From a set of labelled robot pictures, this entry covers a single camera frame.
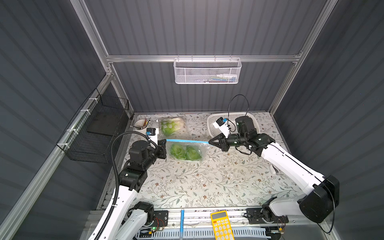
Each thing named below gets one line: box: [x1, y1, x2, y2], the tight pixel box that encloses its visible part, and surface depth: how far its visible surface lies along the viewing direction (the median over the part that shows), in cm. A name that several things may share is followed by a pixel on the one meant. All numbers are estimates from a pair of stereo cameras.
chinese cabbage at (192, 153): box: [185, 145, 203, 161], surface depth 82 cm
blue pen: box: [180, 209, 185, 239], surface depth 73 cm
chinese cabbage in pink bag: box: [161, 117, 184, 136], surface depth 105 cm
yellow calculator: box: [210, 210, 235, 240], surface depth 72 cm
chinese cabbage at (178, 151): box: [170, 143, 186, 160], surface depth 82 cm
